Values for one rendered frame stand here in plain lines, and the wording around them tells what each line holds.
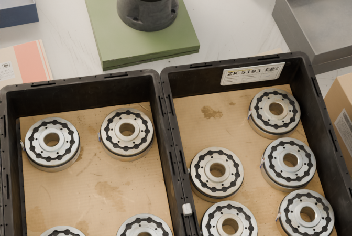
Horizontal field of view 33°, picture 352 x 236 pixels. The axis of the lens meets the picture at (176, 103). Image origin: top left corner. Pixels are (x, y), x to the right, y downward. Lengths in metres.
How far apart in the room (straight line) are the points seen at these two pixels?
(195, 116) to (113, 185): 0.22
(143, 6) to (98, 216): 0.52
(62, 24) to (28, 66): 0.19
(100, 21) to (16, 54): 0.22
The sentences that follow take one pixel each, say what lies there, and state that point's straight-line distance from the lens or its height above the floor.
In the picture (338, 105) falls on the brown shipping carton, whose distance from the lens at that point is 1.31.
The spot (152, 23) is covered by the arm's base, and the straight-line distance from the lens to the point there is 1.41.
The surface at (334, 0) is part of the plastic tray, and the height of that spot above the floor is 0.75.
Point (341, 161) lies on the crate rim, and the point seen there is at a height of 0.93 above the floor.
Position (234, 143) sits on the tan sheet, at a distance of 1.19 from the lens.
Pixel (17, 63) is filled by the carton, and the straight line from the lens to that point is 1.35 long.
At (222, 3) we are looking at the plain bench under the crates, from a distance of 1.54.
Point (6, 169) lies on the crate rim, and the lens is 1.06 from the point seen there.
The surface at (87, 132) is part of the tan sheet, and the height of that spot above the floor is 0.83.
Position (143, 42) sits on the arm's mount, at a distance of 1.40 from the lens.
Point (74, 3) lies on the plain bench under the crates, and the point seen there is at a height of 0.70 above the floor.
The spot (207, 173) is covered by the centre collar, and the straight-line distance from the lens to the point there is 1.11.
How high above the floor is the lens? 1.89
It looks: 61 degrees down
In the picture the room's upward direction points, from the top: 8 degrees clockwise
